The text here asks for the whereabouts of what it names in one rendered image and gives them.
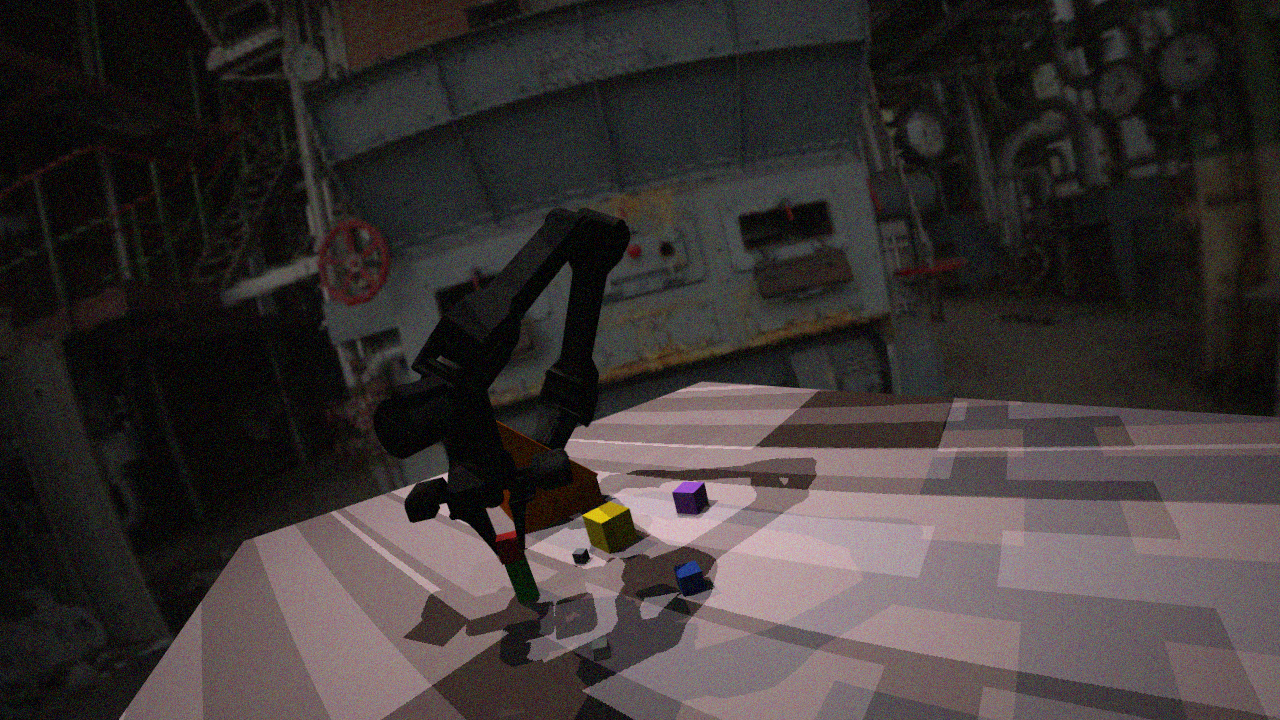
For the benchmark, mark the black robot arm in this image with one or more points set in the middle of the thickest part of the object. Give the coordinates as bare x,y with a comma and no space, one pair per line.
479,334

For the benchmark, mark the purple cube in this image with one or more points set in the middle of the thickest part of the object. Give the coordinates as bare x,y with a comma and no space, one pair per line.
690,497

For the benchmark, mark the blue block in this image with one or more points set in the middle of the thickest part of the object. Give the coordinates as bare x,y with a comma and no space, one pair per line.
689,578

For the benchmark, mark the yellow cube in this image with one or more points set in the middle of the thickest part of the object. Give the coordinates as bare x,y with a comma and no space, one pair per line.
610,527

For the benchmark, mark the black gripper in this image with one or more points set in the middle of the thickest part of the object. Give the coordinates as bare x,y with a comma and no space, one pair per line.
549,470

